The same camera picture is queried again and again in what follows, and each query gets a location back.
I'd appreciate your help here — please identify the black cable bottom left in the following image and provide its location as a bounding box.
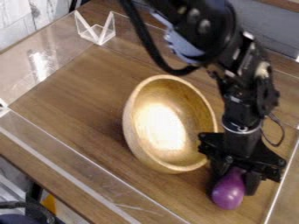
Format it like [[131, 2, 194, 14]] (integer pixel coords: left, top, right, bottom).
[[0, 200, 59, 224]]

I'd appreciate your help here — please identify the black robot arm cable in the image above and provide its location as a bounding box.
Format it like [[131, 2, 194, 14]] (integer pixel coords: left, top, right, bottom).
[[118, 0, 202, 77]]

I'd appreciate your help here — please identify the clear acrylic corner bracket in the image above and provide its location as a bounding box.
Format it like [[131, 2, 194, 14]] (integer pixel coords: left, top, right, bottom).
[[74, 10, 117, 46]]

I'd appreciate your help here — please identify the purple toy eggplant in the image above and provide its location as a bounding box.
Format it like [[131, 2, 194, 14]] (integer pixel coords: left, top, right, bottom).
[[211, 167, 246, 210]]

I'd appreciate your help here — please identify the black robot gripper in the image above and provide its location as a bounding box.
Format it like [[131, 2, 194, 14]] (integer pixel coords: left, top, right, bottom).
[[199, 127, 286, 196]]

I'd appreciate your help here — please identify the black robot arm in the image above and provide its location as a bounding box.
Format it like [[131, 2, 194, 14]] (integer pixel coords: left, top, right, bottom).
[[145, 0, 286, 195]]

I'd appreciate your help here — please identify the brown wooden bowl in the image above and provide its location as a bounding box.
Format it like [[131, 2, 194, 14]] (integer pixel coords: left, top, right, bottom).
[[123, 74, 218, 174]]

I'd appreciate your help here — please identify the clear acrylic tray wall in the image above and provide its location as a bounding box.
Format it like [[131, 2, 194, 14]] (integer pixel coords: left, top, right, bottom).
[[0, 16, 299, 224]]

